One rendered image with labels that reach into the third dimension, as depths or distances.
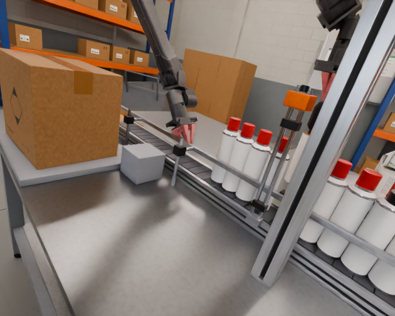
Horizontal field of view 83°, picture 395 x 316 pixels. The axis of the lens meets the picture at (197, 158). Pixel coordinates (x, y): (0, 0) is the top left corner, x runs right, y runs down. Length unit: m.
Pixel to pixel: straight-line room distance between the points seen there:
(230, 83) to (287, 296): 3.57
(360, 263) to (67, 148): 0.77
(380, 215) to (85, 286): 0.54
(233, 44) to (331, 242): 5.18
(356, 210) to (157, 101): 2.51
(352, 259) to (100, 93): 0.74
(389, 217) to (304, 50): 4.67
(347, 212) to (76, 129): 0.70
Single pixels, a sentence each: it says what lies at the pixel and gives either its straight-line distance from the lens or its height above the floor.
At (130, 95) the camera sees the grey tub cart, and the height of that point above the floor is 0.67.
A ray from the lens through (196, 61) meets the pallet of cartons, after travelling 4.22.
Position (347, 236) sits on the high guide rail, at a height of 0.96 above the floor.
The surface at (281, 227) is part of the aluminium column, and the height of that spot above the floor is 0.96.
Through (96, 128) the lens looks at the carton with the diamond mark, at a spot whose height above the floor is 0.96.
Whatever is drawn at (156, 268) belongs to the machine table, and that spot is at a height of 0.83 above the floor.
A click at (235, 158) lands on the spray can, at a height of 0.99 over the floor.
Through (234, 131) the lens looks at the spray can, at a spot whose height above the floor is 1.05.
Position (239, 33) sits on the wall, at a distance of 5.54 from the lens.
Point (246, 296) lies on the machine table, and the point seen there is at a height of 0.83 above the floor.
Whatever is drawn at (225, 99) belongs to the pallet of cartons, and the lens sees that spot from 3.92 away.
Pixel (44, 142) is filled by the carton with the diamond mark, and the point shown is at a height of 0.93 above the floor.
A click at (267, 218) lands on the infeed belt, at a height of 0.88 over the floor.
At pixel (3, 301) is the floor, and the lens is 1.55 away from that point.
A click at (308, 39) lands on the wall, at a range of 5.12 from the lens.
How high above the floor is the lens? 1.20
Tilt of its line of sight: 22 degrees down
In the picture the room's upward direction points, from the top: 13 degrees clockwise
